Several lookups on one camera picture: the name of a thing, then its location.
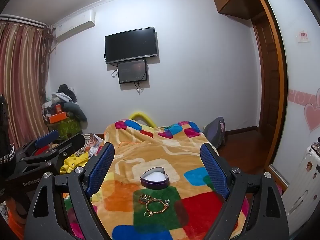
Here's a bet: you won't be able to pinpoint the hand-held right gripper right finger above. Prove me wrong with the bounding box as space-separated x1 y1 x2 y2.
200 143 290 240

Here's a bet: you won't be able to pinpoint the white wardrobe door pink hearts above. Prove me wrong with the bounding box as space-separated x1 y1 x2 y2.
257 0 320 188

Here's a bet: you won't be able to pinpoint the yellow cloth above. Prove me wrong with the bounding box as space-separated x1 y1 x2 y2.
60 151 90 175

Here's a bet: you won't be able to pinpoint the green patterned bag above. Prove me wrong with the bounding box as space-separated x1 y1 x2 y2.
49 119 83 140

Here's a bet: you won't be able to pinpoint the white suitcase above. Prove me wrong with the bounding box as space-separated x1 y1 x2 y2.
282 142 320 215

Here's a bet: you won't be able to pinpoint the small black wall monitor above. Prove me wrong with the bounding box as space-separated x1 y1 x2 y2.
117 59 148 84

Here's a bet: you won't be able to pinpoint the purple heart-shaped tin box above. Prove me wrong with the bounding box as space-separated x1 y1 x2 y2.
140 167 170 189

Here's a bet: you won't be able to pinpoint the colourful patchwork blanket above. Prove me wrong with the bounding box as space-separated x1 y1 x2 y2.
62 120 250 240

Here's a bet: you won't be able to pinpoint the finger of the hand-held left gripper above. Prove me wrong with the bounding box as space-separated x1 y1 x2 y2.
15 129 60 165
24 133 86 175

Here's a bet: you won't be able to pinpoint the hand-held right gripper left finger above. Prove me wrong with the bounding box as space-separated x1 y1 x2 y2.
25 142 115 240

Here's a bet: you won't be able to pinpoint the yellow foam tube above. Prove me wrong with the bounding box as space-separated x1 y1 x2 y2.
129 110 157 128

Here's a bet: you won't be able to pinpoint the grey backpack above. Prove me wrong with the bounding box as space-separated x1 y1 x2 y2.
202 117 226 149

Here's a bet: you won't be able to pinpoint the brown wooden door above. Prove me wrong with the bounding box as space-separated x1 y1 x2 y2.
251 12 281 132

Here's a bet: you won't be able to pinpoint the orange box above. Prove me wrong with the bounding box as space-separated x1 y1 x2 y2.
47 112 67 124

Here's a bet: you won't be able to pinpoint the white air conditioner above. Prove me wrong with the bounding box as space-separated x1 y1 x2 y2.
54 9 96 42

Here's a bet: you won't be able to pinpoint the striped patterned cloth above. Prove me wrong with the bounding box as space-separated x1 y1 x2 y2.
82 133 105 155

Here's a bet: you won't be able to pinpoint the striped pink curtain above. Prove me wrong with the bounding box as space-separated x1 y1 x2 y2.
0 21 54 150

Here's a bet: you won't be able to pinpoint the black wall television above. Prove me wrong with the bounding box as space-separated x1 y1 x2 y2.
104 27 159 64

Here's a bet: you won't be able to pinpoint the small pink sticker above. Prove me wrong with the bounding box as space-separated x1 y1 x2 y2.
297 31 311 43

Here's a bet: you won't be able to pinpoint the brown beaded bracelet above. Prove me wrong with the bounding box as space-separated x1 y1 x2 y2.
146 200 163 214

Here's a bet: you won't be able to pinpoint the pile of clothes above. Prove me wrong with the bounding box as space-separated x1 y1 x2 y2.
41 84 88 130

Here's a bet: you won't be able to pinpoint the person's left forearm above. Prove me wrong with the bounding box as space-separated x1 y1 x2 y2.
0 94 15 165

